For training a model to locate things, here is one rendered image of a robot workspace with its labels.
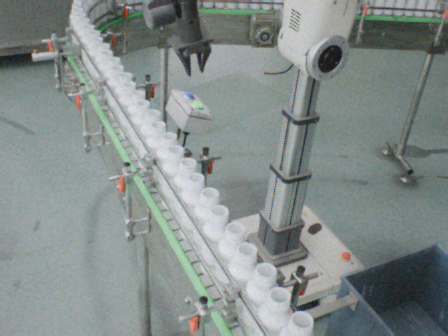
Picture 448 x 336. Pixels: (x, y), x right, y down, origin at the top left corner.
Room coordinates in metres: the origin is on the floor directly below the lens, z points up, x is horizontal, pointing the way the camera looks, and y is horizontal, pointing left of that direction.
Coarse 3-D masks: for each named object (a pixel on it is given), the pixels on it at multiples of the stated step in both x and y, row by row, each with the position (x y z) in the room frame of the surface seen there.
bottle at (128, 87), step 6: (126, 84) 1.34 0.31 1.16; (132, 84) 1.35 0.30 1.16; (126, 90) 1.32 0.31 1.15; (132, 90) 1.32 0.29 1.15; (120, 96) 1.33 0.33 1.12; (126, 96) 1.32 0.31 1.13; (120, 102) 1.31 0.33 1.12; (126, 102) 1.31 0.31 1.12; (126, 108) 1.30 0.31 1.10; (120, 114) 1.32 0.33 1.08; (120, 120) 1.31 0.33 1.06; (126, 120) 1.30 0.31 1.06; (126, 126) 1.30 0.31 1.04; (120, 132) 1.32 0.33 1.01
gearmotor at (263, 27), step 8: (280, 8) 2.56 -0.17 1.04; (256, 16) 2.52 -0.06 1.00; (264, 16) 2.54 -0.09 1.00; (272, 16) 2.55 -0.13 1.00; (280, 16) 2.51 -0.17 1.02; (256, 24) 2.49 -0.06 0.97; (264, 24) 2.50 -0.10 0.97; (272, 24) 2.51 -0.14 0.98; (280, 24) 2.50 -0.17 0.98; (256, 32) 2.49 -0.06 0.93; (264, 32) 2.49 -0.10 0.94; (272, 32) 2.50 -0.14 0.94; (256, 40) 2.48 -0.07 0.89; (264, 40) 2.49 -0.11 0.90; (272, 40) 2.50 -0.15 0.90; (264, 72) 2.64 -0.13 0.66; (280, 72) 2.58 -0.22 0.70
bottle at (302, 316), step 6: (300, 312) 0.58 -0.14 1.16; (294, 318) 0.57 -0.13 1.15; (300, 318) 0.58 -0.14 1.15; (306, 318) 0.57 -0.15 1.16; (288, 324) 0.57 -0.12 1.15; (294, 324) 0.55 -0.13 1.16; (300, 324) 0.58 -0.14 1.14; (306, 324) 0.57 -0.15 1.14; (312, 324) 0.56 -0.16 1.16; (282, 330) 0.57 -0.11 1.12; (288, 330) 0.56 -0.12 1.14; (294, 330) 0.55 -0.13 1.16; (300, 330) 0.54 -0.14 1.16; (306, 330) 0.55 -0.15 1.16
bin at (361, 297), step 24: (384, 264) 0.94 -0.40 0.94; (408, 264) 0.99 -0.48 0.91; (432, 264) 1.02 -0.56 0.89; (360, 288) 0.92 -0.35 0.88; (384, 288) 0.96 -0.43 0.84; (408, 288) 1.01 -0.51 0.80; (432, 288) 1.00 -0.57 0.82; (312, 312) 0.78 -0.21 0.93; (336, 312) 0.87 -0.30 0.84; (360, 312) 0.81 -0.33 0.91; (384, 312) 0.98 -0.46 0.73; (408, 312) 0.99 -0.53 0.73; (432, 312) 0.97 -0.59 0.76
